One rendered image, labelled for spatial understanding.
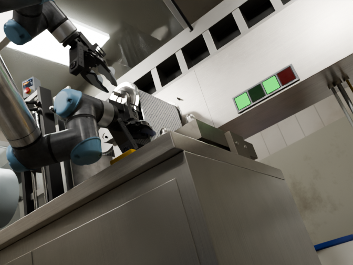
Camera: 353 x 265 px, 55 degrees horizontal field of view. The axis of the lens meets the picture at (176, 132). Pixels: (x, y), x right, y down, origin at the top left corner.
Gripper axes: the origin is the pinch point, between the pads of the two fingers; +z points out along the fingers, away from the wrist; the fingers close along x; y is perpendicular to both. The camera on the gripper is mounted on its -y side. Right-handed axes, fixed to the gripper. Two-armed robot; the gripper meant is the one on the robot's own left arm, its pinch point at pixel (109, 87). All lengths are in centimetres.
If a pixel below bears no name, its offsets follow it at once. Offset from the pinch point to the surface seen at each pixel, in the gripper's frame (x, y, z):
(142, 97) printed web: -5.7, 2.7, 9.6
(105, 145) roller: 13.1, -6.5, 14.6
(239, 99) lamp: -28.5, 18.2, 35.2
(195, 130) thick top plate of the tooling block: -24.3, -20.2, 20.7
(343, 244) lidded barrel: -12, 75, 193
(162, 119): -5.8, 3.0, 20.6
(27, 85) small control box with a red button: 56, 34, -19
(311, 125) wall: -20, 191, 167
